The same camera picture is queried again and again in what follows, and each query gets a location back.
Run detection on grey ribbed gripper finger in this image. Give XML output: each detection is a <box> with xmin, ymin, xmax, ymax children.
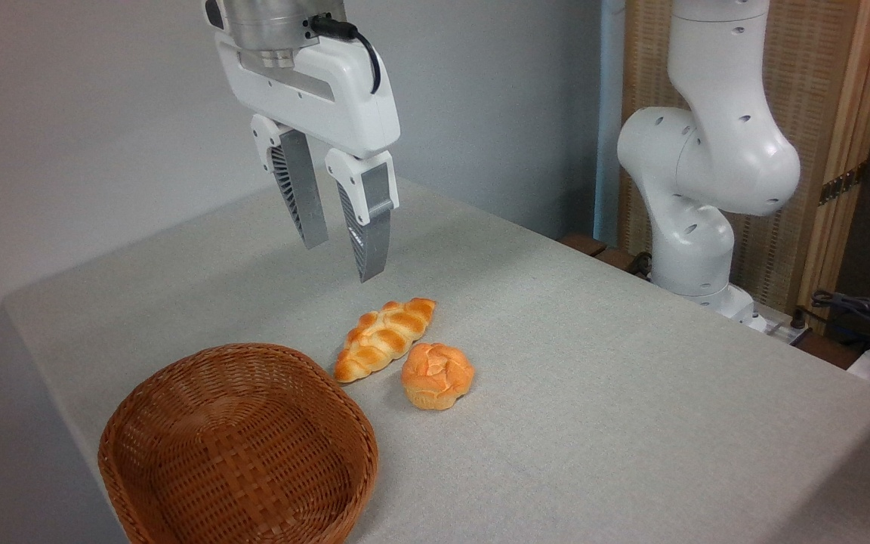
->
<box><xmin>325</xmin><ymin>147</ymin><xmax>400</xmax><ymax>283</ymax></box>
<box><xmin>251</xmin><ymin>113</ymin><xmax>329</xmax><ymax>250</ymax></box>

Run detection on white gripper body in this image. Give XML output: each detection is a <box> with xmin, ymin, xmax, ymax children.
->
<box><xmin>214</xmin><ymin>30</ymin><xmax>401</xmax><ymax>160</ymax></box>

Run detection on round bread roll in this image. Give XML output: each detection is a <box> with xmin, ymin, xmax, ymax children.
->
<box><xmin>402</xmin><ymin>343</ymin><xmax>475</xmax><ymax>411</ymax></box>

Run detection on braided bread loaf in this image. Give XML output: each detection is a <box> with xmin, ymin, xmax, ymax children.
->
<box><xmin>334</xmin><ymin>298</ymin><xmax>437</xmax><ymax>384</ymax></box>

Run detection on brown wicker basket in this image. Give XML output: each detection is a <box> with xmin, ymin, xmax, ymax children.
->
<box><xmin>97</xmin><ymin>343</ymin><xmax>379</xmax><ymax>544</ymax></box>

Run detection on grey tablecloth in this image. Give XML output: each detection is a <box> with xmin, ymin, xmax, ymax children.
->
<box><xmin>3</xmin><ymin>175</ymin><xmax>870</xmax><ymax>544</ymax></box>

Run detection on metal screen hinge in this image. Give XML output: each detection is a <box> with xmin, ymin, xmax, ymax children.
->
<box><xmin>819</xmin><ymin>162</ymin><xmax>868</xmax><ymax>206</ymax></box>

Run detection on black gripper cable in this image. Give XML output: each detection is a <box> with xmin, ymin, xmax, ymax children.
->
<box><xmin>310</xmin><ymin>15</ymin><xmax>381</xmax><ymax>95</ymax></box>

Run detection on black cable bundle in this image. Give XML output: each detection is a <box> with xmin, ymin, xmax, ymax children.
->
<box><xmin>811</xmin><ymin>289</ymin><xmax>870</xmax><ymax>356</ymax></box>

